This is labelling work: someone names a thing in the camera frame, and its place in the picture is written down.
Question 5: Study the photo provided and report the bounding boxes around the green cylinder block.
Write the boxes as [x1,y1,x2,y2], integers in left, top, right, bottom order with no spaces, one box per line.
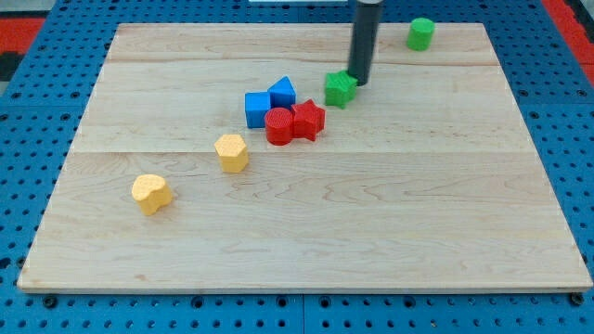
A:
[407,18,435,51]

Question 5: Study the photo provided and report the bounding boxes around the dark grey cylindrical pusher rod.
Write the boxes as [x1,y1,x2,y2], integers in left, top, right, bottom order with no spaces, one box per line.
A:
[347,0,384,86]

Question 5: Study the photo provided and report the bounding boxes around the green star block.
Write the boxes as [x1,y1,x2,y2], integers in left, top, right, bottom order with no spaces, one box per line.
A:
[324,70,357,109]

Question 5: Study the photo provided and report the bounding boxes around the yellow heart block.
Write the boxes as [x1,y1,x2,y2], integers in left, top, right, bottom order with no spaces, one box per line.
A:
[131,174,174,215]

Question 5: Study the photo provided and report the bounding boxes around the blue triangle block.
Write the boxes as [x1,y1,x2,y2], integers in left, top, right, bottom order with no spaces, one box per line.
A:
[267,76,296,109]

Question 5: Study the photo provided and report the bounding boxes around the light wooden board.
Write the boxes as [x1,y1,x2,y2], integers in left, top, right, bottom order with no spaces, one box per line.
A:
[18,23,592,294]

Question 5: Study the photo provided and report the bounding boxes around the blue cube block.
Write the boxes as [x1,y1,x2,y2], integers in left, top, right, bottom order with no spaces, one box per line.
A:
[244,92,271,129]

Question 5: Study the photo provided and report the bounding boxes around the yellow hexagon block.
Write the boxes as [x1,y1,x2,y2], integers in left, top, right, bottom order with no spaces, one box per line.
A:
[214,134,249,173]

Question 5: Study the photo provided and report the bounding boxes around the red cylinder block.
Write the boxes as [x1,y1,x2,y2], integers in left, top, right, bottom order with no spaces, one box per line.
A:
[265,108,293,146]

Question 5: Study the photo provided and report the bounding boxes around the red star block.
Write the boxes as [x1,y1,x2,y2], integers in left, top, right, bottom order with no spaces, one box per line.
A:
[291,99,326,141]

